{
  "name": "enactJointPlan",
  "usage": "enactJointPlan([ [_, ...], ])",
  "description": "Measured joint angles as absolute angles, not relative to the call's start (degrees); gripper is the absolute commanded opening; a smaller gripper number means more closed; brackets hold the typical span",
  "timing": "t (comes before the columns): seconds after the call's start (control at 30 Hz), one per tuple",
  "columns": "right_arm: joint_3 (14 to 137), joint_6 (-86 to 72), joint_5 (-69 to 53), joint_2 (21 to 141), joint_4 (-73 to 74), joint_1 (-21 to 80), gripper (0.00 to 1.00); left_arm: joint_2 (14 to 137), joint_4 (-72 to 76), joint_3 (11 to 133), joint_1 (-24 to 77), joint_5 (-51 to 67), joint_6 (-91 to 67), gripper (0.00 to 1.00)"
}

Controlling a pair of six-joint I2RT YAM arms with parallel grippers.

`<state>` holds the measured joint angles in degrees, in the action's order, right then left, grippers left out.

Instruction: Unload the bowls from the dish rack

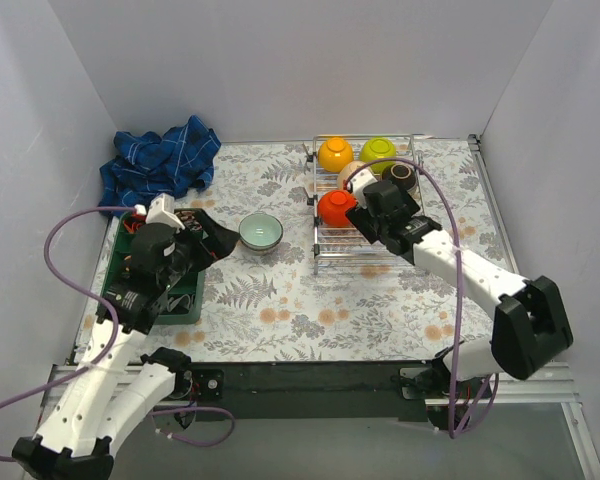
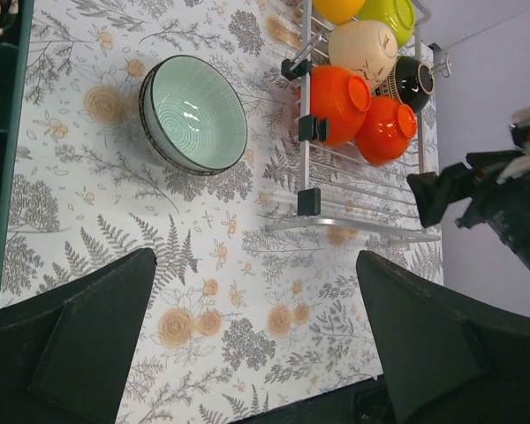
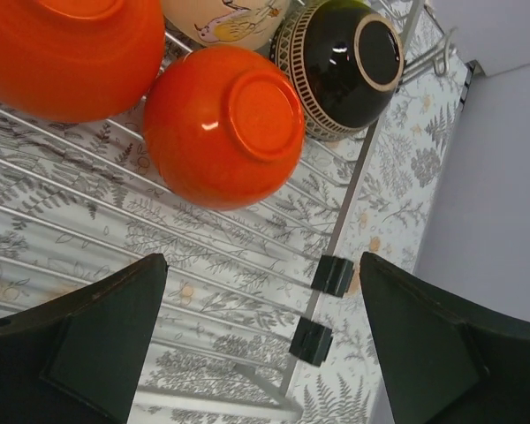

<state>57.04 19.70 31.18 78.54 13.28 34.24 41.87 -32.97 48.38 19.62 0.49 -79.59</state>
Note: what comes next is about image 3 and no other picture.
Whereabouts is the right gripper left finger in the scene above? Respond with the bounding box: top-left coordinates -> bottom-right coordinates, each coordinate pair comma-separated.
0,254 -> 168,423

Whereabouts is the orange bowl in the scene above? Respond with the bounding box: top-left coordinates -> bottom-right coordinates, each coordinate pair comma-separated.
0,1 -> 164,123
143,46 -> 305,210

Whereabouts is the lime green bowl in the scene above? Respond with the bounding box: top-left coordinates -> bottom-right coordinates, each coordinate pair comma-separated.
332,0 -> 369,7

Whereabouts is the cream bird pattern bowl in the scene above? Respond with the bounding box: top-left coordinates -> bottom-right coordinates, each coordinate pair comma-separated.
161,0 -> 291,50

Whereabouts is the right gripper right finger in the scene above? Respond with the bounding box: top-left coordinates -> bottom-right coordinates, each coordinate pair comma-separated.
360,253 -> 530,423

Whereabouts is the metal dish rack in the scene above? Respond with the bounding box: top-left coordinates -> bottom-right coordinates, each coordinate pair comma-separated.
0,1 -> 467,423

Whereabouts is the black gold rimmed bowl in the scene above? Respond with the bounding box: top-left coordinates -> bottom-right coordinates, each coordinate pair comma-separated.
269,1 -> 405,141

